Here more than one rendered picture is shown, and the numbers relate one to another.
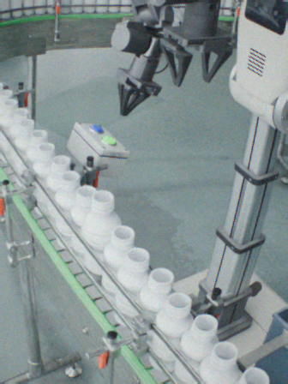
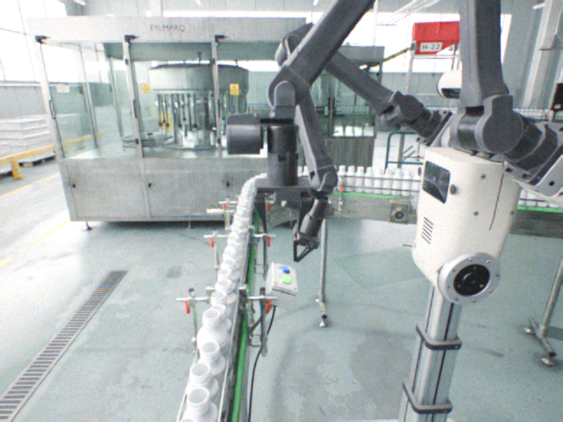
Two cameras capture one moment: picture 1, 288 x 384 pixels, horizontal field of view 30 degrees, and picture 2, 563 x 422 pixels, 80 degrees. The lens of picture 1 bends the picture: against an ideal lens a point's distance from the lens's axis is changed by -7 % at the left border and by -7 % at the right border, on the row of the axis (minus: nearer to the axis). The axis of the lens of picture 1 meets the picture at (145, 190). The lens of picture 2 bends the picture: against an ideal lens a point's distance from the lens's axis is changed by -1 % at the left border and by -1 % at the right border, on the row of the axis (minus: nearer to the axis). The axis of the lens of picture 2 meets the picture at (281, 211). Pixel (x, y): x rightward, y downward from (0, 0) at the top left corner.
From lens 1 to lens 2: 0.54 m
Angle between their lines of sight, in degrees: 34
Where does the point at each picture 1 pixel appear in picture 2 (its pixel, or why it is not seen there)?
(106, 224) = (208, 337)
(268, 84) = (434, 251)
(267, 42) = (435, 211)
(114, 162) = (284, 296)
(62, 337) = not seen: outside the picture
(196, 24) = (270, 173)
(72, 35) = (353, 207)
